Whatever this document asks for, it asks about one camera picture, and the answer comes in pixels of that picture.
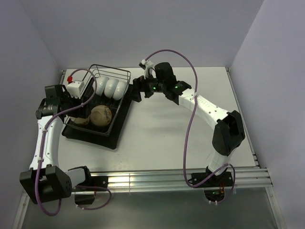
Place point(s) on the black wire dish rack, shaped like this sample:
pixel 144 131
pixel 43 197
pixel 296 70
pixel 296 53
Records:
pixel 97 70

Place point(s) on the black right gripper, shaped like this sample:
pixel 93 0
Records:
pixel 141 84

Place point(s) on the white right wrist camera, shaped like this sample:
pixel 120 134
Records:
pixel 147 66

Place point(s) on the aluminium front rail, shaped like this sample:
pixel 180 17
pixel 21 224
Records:
pixel 173 180

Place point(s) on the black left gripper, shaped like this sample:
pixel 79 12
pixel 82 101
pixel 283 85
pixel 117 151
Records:
pixel 79 113

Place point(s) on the cream bowl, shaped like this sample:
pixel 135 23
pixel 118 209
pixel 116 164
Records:
pixel 101 115

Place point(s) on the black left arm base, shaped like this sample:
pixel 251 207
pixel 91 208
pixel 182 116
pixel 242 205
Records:
pixel 93 188

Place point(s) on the black drip tray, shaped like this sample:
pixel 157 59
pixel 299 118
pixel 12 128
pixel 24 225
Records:
pixel 107 136

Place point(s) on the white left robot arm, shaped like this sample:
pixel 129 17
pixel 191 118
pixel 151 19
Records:
pixel 45 181

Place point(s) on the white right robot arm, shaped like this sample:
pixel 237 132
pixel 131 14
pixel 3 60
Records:
pixel 228 129

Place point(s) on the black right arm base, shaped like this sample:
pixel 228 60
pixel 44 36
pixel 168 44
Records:
pixel 213 187

